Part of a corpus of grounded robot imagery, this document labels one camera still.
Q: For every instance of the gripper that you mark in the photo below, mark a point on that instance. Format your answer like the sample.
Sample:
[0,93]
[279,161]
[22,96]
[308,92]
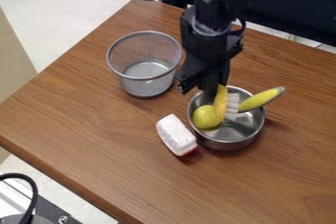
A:
[205,51]

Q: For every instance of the yellow brush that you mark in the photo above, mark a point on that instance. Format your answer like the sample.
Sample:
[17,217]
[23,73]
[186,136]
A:
[205,117]

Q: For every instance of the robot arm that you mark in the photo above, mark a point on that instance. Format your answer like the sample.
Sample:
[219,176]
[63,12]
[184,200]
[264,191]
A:
[216,2]

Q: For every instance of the silver pot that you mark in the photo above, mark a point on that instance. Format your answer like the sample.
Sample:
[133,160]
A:
[232,136]

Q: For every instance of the white and red toy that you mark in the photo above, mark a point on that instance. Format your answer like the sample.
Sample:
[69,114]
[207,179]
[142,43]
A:
[176,134]

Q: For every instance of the silver mesh basket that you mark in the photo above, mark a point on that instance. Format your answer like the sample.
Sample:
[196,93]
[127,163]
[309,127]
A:
[144,77]

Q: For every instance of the cardboard box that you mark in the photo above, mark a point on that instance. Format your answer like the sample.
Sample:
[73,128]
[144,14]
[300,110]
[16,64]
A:
[13,64]

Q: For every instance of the black metal frame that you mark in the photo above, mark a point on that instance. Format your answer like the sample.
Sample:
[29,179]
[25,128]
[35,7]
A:
[289,8]

